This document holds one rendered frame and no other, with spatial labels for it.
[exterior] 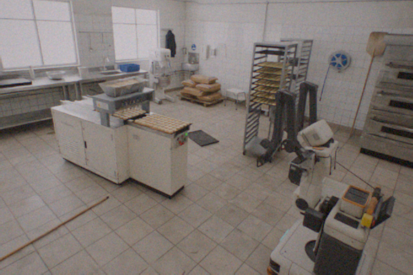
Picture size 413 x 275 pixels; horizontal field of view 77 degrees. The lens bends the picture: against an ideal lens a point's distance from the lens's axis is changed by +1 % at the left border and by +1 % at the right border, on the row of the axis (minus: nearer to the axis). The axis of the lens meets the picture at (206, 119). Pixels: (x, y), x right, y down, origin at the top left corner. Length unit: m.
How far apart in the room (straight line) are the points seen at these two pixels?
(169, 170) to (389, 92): 3.63
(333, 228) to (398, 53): 3.41
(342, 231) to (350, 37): 4.57
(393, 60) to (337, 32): 1.56
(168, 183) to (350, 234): 1.94
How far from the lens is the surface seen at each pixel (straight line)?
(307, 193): 2.21
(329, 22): 6.18
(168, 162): 3.02
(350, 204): 2.15
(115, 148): 3.29
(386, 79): 4.95
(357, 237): 2.07
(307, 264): 2.48
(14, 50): 6.22
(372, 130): 5.14
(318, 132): 2.00
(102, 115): 3.26
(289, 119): 1.90
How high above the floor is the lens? 2.03
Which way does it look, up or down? 20 degrees down
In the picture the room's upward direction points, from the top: 3 degrees clockwise
